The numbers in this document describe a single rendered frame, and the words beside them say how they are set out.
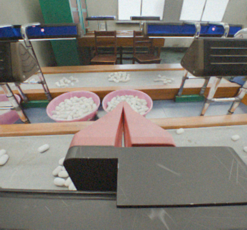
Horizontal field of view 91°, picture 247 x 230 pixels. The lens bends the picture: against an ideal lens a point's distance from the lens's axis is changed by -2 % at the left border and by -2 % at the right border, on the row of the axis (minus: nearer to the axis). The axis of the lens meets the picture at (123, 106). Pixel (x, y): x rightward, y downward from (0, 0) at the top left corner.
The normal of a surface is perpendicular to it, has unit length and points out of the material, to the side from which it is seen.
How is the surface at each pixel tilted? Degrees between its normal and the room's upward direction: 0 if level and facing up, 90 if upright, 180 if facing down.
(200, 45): 58
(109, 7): 90
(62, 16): 90
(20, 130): 0
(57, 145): 0
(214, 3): 90
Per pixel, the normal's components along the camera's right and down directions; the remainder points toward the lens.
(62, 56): 0.00, 0.59
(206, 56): 0.05, 0.07
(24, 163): 0.00, -0.81
